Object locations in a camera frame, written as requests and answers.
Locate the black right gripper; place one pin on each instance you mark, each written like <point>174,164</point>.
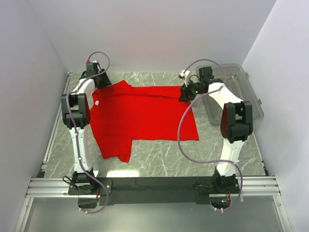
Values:
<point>185,93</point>

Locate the clear plastic storage bin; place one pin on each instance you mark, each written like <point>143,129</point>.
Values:
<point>238,83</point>

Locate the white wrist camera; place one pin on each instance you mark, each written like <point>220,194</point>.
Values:
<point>92,66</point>
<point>183,74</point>

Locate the aluminium front frame rail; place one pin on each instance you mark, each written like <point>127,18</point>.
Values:
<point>56,187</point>

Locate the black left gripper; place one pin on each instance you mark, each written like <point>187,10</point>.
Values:
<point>103,80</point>

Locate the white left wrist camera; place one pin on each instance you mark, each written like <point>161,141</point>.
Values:
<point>92,66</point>

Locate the red t shirt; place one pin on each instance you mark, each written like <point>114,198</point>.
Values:
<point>122,113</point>

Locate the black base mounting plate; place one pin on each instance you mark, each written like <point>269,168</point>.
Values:
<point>130,190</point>

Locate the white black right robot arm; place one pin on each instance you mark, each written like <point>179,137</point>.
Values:
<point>235,127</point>

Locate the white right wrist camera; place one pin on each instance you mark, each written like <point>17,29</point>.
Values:
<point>183,74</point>

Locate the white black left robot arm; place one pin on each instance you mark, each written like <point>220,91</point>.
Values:
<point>76,117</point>

